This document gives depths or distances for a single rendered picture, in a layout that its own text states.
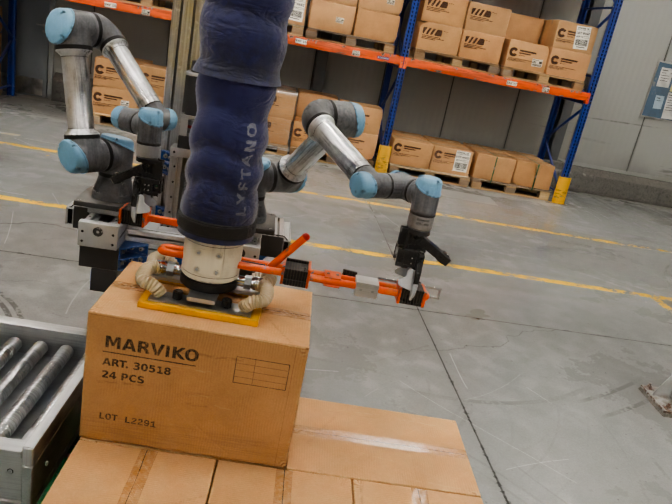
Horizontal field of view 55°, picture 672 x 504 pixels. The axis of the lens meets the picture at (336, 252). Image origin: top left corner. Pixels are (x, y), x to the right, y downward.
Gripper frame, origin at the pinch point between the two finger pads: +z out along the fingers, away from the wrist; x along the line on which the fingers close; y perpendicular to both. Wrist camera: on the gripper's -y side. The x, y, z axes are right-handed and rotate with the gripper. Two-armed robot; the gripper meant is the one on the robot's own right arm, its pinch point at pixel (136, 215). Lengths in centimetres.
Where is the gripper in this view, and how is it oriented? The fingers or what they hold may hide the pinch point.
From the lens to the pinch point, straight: 221.8
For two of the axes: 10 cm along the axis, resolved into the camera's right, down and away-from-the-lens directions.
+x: -0.1, -3.2, 9.5
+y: 9.8, 1.6, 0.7
